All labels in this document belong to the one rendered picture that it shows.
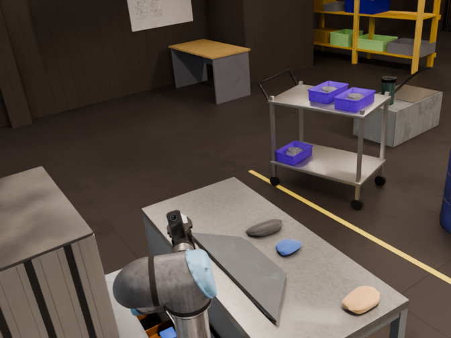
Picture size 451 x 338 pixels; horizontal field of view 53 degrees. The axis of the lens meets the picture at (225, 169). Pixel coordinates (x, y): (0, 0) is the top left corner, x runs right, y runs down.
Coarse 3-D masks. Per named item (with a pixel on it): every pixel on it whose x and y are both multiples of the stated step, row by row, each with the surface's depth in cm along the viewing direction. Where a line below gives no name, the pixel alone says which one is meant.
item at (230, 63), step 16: (176, 48) 791; (192, 48) 775; (208, 48) 764; (224, 48) 753; (240, 48) 743; (176, 64) 827; (192, 64) 845; (224, 64) 721; (240, 64) 738; (176, 80) 837; (192, 80) 856; (224, 80) 731; (240, 80) 749; (224, 96) 741; (240, 96) 759
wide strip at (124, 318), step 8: (112, 288) 224; (112, 296) 219; (112, 304) 214; (120, 304) 214; (120, 312) 209; (128, 312) 209; (120, 320) 205; (128, 320) 204; (120, 328) 200; (128, 328) 200; (136, 328) 200; (120, 336) 196; (128, 336) 196; (136, 336) 195; (144, 336) 195
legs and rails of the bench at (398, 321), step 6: (402, 312) 175; (396, 318) 175; (402, 318) 177; (384, 324) 172; (396, 324) 179; (402, 324) 178; (372, 330) 170; (390, 330) 183; (396, 330) 180; (402, 330) 180; (360, 336) 167; (366, 336) 169; (390, 336) 184; (396, 336) 181; (402, 336) 182
